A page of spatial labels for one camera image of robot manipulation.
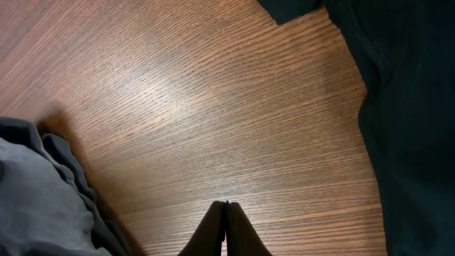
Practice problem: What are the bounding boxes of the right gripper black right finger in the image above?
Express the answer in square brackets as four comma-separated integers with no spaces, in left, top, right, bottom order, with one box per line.
[226,202,272,256]

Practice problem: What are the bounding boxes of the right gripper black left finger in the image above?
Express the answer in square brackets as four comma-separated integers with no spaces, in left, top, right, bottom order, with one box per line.
[178,201,226,256]

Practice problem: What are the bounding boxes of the grey shorts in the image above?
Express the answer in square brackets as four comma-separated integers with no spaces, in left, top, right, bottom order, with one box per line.
[1,117,135,256]

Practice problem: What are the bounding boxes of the black garment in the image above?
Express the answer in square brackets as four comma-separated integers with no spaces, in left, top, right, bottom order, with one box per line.
[257,0,455,256]

